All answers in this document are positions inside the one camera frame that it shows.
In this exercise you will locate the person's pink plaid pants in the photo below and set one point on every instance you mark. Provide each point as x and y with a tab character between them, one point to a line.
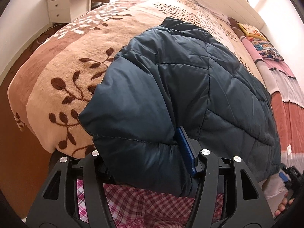
147	204

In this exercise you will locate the dark teal quilted jacket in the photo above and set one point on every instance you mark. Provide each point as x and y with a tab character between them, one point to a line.
180	95

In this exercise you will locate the yellow cushion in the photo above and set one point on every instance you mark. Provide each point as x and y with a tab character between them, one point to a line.
251	30

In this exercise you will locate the white drawer cabinet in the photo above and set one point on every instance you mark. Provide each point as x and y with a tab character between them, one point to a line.
61	8

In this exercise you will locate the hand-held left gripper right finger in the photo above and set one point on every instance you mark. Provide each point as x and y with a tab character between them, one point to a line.
185	147

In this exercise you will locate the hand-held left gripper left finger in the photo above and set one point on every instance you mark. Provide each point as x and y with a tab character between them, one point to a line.
91	168

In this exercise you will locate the pink striped quilt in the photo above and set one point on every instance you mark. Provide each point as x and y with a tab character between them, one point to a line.
287	95

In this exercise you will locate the person's right hand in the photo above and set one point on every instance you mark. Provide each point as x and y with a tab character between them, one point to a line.
281	207

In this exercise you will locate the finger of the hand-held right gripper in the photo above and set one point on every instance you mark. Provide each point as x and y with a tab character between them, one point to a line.
282	177

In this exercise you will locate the beige leaf print blanket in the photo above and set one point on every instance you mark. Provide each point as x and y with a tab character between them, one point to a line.
71	59

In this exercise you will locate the cartoon print pillow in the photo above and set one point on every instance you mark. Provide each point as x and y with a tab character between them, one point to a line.
267	48

